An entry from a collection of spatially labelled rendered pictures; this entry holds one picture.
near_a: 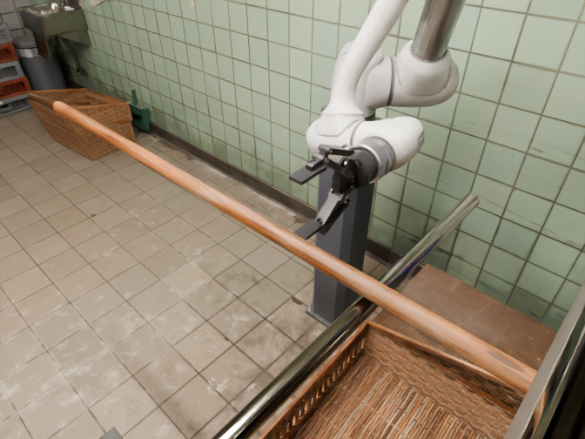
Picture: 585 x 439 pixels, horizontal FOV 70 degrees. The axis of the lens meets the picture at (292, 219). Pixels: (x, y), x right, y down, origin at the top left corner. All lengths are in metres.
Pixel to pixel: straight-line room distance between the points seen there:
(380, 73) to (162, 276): 1.58
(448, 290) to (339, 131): 0.75
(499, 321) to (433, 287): 0.22
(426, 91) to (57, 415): 1.83
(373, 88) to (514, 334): 0.87
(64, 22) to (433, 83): 3.35
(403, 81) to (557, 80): 0.56
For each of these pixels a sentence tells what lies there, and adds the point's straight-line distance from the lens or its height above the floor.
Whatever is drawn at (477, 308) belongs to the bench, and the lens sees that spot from 1.51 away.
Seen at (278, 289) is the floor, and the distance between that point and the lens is 2.23.
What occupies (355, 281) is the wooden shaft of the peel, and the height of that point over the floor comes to 1.20.
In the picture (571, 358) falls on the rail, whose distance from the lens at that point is 0.29.
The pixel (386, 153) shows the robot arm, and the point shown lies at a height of 1.22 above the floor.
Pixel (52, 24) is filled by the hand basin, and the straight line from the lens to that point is 4.17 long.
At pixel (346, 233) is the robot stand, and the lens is 1.65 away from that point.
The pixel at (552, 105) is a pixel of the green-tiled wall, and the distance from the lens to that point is 1.75.
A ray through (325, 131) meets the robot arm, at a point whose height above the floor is 1.19.
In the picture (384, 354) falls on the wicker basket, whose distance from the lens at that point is 1.23.
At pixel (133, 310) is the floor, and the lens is 2.28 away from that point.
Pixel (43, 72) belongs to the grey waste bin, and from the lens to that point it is 4.87.
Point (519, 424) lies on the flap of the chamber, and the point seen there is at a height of 1.41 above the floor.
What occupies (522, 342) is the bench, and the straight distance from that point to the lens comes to 1.48.
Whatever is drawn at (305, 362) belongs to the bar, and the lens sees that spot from 0.56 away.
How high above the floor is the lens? 1.64
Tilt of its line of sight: 38 degrees down
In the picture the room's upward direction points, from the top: straight up
